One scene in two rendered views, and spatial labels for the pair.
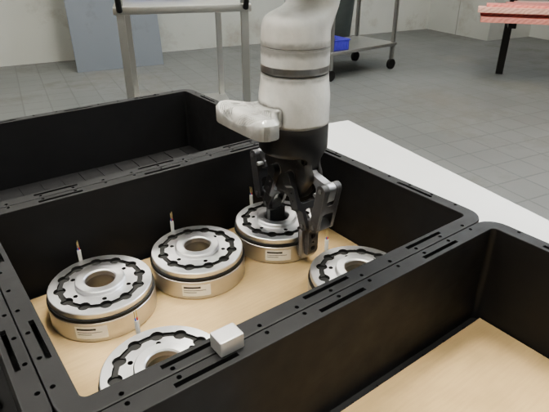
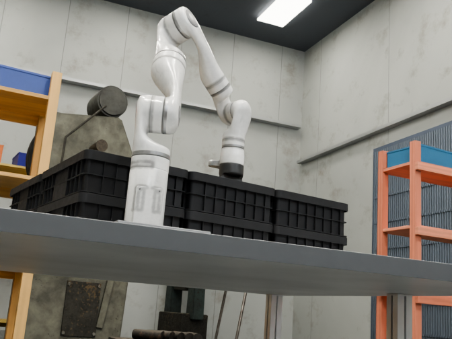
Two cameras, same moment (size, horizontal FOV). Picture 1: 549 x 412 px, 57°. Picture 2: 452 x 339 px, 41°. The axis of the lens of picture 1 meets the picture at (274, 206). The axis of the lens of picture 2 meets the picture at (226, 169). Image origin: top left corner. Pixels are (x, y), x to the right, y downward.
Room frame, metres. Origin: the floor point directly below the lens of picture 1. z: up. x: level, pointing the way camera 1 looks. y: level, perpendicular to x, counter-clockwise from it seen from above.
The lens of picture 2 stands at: (0.67, -1.80, 0.55)
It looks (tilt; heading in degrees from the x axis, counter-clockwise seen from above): 14 degrees up; 95
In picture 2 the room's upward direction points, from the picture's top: 4 degrees clockwise
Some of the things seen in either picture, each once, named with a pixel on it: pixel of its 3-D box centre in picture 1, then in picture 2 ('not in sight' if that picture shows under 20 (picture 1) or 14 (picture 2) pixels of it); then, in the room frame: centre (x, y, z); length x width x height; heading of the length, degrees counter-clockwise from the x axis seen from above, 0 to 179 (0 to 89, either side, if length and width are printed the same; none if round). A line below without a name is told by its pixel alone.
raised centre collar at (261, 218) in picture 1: (276, 217); not in sight; (0.55, 0.00, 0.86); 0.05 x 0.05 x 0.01
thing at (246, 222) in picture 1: (276, 220); not in sight; (0.55, 0.00, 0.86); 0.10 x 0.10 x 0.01
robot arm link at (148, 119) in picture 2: not in sight; (153, 130); (0.36, -0.42, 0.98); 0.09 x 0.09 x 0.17; 8
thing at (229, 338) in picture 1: (226, 339); not in sight; (0.25, 0.03, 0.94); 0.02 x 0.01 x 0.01; 127
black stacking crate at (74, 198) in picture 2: not in sight; (105, 229); (0.19, -0.14, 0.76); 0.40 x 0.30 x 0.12; 127
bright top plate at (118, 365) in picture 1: (164, 369); not in sight; (0.30, 0.09, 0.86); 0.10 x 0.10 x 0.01
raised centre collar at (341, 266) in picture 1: (359, 269); not in sight; (0.43, -0.09, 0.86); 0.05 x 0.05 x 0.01
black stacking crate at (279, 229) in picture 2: not in sight; (274, 253); (0.67, 0.22, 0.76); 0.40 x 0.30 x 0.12; 127
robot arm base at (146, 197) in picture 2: not in sight; (146, 194); (0.36, -0.42, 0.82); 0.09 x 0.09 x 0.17; 20
